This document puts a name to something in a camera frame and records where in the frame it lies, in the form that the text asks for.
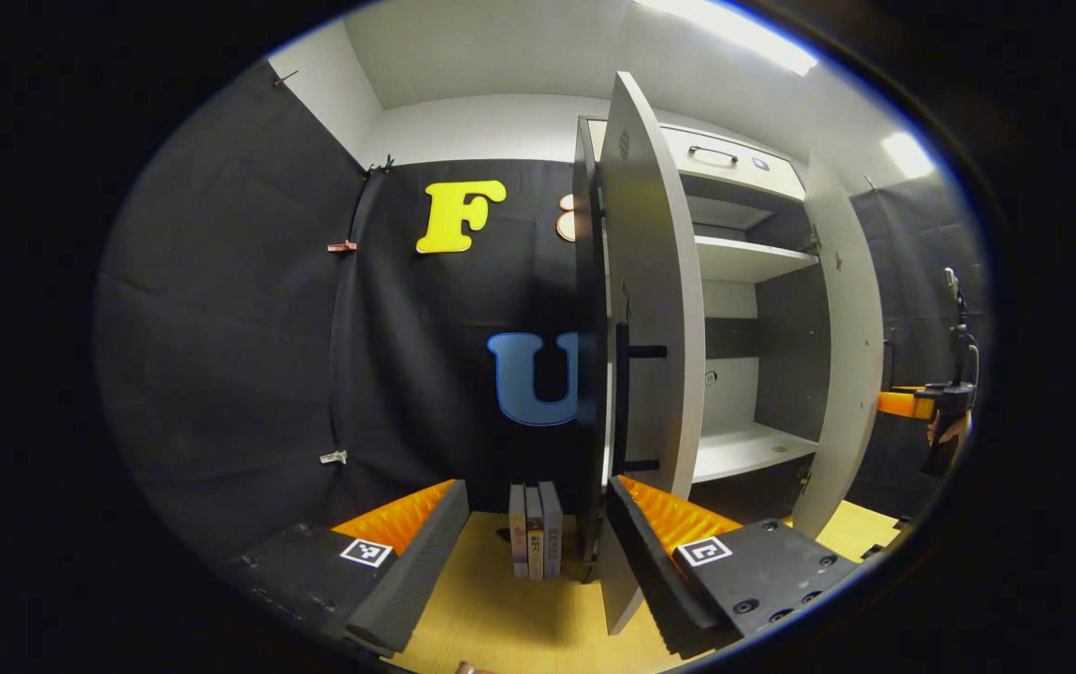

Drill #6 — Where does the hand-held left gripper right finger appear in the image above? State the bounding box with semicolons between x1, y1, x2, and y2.
605;475;866;659

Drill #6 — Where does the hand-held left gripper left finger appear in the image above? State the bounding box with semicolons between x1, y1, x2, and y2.
219;479;471;656

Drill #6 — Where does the grey cabinet door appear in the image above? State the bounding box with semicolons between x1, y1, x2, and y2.
792;150;885;539
598;71;707;637

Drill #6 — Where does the grey cabinet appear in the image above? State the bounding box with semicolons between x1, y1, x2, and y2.
573;114;824;586

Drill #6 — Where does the white cabinet shelf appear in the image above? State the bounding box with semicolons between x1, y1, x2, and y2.
695;234;819;284

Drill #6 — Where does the grey cabinet drawer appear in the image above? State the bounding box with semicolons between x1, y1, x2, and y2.
659;125;807;202

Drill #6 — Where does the pale upright book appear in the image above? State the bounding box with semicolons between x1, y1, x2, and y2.
509;484;528;579

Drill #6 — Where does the grey upright book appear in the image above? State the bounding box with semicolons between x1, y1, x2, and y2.
539;481;564;579

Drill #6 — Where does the brown upright book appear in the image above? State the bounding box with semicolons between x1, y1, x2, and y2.
525;485;545;581

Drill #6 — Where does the small ceiling light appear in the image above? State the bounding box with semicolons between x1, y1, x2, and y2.
882;131;935;179

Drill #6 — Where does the long ceiling light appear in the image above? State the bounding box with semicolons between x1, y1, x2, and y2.
636;0;819;76

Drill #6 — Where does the black left door handle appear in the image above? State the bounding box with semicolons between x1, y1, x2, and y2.
612;323;668;474

